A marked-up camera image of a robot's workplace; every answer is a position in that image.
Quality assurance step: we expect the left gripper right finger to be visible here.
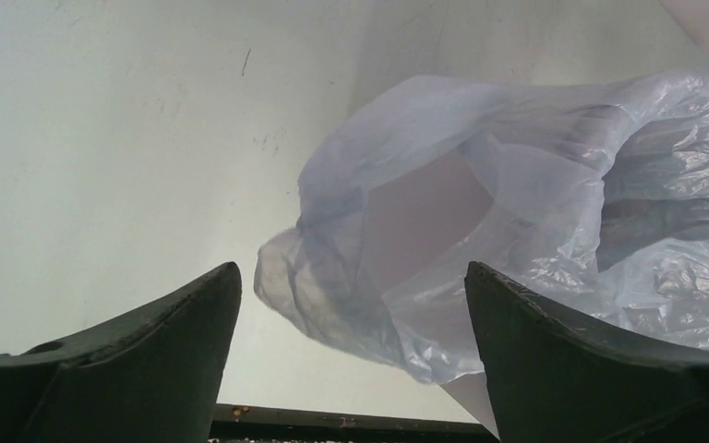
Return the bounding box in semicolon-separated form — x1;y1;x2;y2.
464;262;709;442

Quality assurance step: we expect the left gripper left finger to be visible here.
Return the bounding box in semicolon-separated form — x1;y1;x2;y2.
0;262;242;442

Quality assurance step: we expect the light blue plastic trash bag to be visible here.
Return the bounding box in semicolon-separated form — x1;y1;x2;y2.
254;70;709;385

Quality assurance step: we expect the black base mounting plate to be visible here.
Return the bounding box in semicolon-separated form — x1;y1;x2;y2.
208;404;498;443

